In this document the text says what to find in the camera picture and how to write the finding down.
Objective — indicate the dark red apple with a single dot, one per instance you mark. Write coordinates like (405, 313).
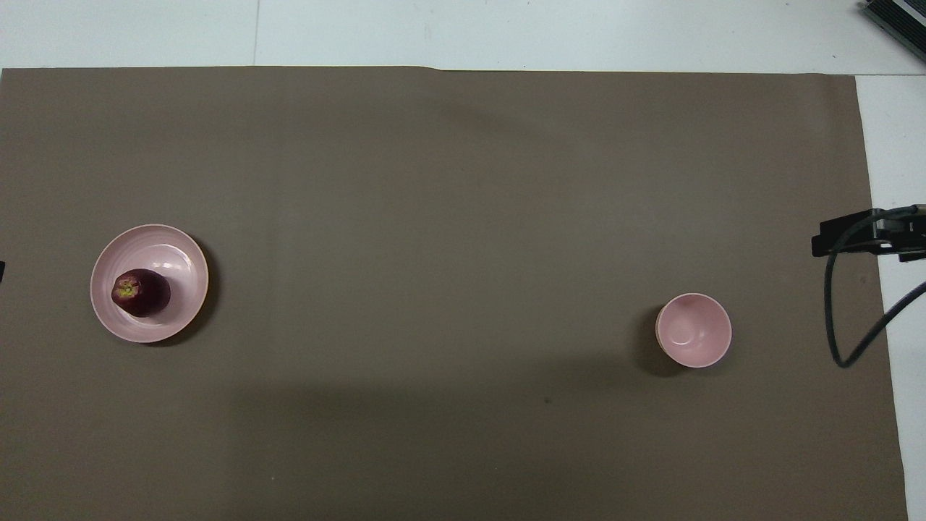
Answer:
(147, 295)

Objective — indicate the pink bowl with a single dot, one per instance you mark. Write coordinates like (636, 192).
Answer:
(694, 329)

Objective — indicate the pink plate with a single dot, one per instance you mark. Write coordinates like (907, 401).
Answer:
(177, 257)

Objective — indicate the brown table mat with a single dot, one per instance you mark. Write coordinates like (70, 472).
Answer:
(463, 217)

